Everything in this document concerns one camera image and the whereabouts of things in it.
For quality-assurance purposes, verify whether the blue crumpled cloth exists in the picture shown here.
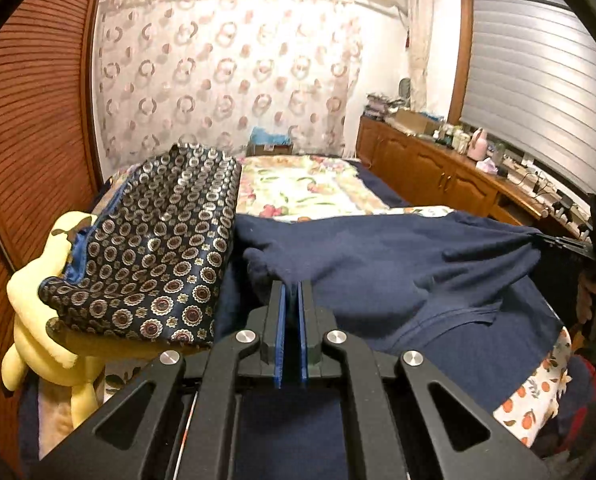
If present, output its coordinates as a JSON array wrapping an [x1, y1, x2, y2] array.
[[249, 126, 293, 146]]

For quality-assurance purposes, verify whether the pink bottle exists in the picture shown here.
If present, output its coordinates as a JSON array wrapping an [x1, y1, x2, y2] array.
[[467, 127, 490, 162]]

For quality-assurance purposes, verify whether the brown box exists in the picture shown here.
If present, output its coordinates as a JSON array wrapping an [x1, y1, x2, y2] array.
[[247, 142, 295, 157]]

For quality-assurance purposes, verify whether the sheer circle-pattern curtain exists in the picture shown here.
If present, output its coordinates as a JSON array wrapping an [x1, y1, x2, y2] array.
[[98, 0, 367, 177]]

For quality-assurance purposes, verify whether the white orange-print bed sheet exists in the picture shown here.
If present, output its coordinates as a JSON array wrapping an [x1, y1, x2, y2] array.
[[415, 206, 574, 450]]

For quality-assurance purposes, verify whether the wooden sideboard cabinet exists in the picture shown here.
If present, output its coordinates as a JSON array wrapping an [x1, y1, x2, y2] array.
[[355, 114, 594, 242]]

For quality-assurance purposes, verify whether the yellow plush toy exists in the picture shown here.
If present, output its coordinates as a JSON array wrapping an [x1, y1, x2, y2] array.
[[0, 211, 110, 429]]

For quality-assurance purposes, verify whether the floral blanket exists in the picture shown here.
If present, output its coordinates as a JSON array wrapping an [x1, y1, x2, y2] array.
[[237, 154, 391, 222]]

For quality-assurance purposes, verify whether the cardboard box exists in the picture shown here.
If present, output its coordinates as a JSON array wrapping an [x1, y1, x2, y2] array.
[[392, 108, 442, 137]]

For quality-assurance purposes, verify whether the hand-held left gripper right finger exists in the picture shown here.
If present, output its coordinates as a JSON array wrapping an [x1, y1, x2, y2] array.
[[297, 280, 553, 480]]

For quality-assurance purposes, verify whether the person's right hand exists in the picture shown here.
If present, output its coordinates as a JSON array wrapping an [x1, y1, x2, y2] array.
[[576, 269, 596, 342]]

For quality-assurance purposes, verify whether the navy medallion-pattern pillow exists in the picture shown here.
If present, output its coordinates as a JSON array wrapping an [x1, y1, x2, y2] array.
[[38, 143, 243, 349]]

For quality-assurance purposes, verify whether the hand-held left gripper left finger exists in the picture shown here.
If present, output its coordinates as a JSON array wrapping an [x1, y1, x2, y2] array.
[[28, 280, 287, 480]]

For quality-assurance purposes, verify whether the cluster of toiletry bottles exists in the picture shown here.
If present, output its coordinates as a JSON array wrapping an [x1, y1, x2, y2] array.
[[434, 122, 472, 154]]

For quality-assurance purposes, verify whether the stack of folded cloths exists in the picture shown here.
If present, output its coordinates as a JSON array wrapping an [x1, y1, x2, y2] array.
[[365, 92, 405, 122]]

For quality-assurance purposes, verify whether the wooden louvered wardrobe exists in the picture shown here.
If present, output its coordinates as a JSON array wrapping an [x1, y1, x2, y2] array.
[[0, 0, 113, 461]]

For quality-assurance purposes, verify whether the navy printed t-shirt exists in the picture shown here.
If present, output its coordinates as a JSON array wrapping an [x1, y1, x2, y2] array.
[[215, 206, 567, 480]]

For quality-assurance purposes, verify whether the beige gathered curtain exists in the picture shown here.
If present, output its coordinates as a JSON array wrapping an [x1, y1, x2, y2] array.
[[404, 0, 432, 112]]

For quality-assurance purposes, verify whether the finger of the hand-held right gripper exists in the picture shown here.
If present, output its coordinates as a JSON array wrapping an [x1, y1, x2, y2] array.
[[540, 241, 596, 263], [532, 232, 594, 248]]

